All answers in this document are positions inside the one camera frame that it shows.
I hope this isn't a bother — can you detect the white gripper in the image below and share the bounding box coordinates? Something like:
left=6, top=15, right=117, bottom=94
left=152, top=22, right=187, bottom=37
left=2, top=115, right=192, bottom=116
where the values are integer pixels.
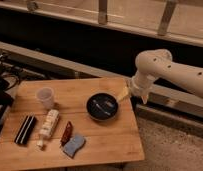
left=117, top=75, right=152, bottom=104

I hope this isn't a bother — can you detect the black ceramic bowl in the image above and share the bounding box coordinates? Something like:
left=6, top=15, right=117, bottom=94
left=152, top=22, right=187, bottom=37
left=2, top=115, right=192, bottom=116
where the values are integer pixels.
left=86, top=93, right=118, bottom=121

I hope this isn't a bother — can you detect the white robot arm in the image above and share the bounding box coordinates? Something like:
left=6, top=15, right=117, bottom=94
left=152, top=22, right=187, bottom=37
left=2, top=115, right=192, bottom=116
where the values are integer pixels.
left=117, top=49, right=203, bottom=104

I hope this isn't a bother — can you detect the wooden table board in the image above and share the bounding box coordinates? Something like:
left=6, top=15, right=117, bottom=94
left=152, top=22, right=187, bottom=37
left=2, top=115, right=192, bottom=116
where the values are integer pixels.
left=0, top=78, right=144, bottom=171

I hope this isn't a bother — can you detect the blue sponge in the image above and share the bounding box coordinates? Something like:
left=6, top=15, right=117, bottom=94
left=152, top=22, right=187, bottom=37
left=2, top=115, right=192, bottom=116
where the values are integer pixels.
left=63, top=134, right=86, bottom=158

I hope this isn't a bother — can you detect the red brown small packet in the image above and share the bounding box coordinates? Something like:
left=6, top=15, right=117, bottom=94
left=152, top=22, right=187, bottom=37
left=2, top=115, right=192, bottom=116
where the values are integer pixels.
left=60, top=122, right=73, bottom=146

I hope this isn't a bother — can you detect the white plastic bottle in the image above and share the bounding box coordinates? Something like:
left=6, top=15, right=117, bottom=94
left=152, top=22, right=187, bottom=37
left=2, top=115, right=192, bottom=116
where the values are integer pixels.
left=37, top=109, right=59, bottom=149

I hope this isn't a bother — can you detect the clear plastic cup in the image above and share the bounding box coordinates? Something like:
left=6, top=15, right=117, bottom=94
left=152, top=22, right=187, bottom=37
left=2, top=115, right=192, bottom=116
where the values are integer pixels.
left=36, top=87, right=54, bottom=110

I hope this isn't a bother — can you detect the black box with white stripes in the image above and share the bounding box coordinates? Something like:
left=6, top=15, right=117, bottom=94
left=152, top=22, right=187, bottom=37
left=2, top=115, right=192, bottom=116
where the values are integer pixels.
left=14, top=115, right=37, bottom=145

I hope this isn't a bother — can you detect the metal rail frame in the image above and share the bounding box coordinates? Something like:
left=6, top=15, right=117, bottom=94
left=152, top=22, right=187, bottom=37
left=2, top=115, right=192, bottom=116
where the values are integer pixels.
left=0, top=0, right=203, bottom=47

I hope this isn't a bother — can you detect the black cables and equipment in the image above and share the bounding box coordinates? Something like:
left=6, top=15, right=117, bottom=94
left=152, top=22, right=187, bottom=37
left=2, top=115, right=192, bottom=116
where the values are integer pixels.
left=0, top=52, right=23, bottom=146

